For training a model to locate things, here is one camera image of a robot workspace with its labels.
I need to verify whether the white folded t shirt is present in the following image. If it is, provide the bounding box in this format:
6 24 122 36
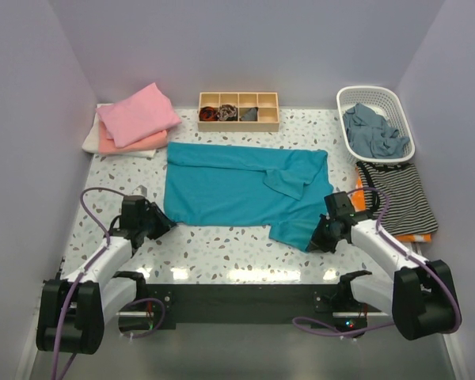
82 120 156 158

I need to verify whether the black white striped shirt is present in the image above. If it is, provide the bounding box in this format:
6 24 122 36
357 161 439 235

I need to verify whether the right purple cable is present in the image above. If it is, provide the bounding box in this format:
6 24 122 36
292 187 462 340

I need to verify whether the white plastic laundry basket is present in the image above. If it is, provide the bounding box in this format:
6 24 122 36
336 85 415 165

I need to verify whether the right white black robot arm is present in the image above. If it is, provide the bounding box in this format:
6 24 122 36
307 192 462 340

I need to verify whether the aluminium extrusion rail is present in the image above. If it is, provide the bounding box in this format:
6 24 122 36
33 241 468 380

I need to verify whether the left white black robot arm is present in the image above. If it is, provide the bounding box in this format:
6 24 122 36
36 196 176 355

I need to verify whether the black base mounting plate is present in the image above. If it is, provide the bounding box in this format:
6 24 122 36
118 283 384 332

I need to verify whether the orange white tie-dye shirt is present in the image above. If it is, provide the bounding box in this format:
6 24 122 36
350 165 434 243

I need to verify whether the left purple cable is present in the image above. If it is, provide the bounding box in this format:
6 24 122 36
53 187 167 380

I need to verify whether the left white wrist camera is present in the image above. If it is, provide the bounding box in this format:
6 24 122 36
136 185 147 197

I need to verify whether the dark grey folded cloth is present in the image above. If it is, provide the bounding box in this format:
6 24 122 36
239 107 258 122

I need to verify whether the pink folded t shirt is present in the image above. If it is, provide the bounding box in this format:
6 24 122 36
96 83 181 148

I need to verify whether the teal t shirt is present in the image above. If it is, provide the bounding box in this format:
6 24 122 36
164 142 333 251

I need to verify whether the wooden compartment organizer box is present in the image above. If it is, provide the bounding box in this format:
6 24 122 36
198 92 279 133

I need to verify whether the purple cable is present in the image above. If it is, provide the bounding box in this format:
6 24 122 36
53 187 167 380
292 187 462 340

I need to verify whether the grey blue t shirt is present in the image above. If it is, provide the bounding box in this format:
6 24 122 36
343 103 410 159

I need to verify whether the brown patterned scrunchie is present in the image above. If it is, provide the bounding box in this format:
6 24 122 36
218 104 238 122

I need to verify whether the salmon folded t shirt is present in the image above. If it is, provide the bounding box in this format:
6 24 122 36
97 128 168 155

